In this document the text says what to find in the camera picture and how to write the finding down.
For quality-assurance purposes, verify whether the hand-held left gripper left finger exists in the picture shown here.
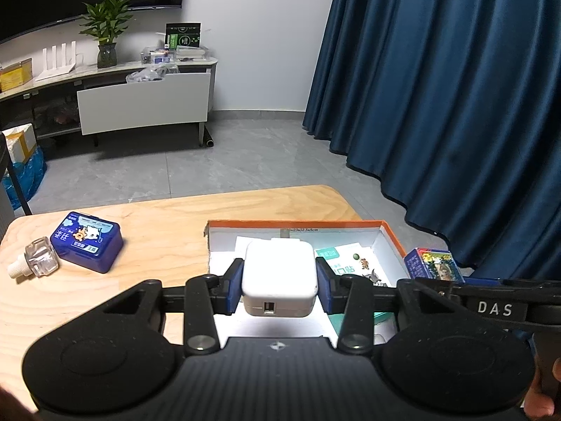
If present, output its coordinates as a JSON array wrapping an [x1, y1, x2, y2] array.
[[103, 259, 244, 358]]

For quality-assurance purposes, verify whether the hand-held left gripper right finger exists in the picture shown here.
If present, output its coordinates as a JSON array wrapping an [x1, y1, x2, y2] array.
[[315, 258, 457, 354]]

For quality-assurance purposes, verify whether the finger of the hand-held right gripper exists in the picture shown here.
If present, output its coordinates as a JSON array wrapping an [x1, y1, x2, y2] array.
[[414, 277, 466, 306]]

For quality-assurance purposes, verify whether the red and blue card box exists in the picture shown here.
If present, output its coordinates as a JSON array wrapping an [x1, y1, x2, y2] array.
[[403, 248, 465, 283]]

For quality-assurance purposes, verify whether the green and white bandage box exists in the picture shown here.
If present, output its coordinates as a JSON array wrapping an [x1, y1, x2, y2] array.
[[313, 242, 395, 329]]

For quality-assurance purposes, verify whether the white charger cube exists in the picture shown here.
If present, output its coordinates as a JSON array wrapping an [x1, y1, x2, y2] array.
[[241, 238, 319, 318]]

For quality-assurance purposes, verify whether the orange cardboard box white inside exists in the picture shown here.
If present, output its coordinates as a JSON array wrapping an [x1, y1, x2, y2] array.
[[204, 219, 413, 347]]

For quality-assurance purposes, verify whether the person's right hand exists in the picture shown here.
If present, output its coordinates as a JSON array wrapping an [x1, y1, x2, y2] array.
[[523, 354, 561, 420]]

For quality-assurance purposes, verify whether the blue tin box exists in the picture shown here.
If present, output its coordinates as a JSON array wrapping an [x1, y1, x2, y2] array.
[[50, 211, 123, 275]]

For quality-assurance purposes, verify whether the blue curtain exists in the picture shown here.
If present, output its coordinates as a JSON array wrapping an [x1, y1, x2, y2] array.
[[302, 0, 561, 279]]

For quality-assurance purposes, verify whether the clear bottle with white cap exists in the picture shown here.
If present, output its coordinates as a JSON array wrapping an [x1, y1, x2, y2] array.
[[8, 237, 60, 279]]

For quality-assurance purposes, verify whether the white television cabinet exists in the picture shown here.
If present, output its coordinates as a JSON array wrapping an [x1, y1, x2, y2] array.
[[0, 55, 219, 147]]

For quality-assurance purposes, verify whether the pile of small clear packets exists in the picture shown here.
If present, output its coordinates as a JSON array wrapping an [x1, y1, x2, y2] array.
[[126, 46, 209, 84]]

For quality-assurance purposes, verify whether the blue plastic bag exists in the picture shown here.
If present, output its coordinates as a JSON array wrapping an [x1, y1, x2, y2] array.
[[0, 147, 48, 211]]

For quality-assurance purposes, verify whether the green and black box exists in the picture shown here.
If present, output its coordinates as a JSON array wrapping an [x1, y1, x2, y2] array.
[[165, 22, 202, 50]]

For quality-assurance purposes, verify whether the white cardboard box yellow tape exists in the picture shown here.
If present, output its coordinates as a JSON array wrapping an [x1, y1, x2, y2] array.
[[0, 123, 39, 163]]

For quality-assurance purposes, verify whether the white router with antennas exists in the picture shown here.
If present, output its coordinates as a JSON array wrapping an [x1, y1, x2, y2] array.
[[35, 40, 84, 82]]

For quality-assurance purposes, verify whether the potted plant in dark pot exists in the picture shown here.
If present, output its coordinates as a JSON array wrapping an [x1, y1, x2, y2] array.
[[79, 0, 147, 69]]

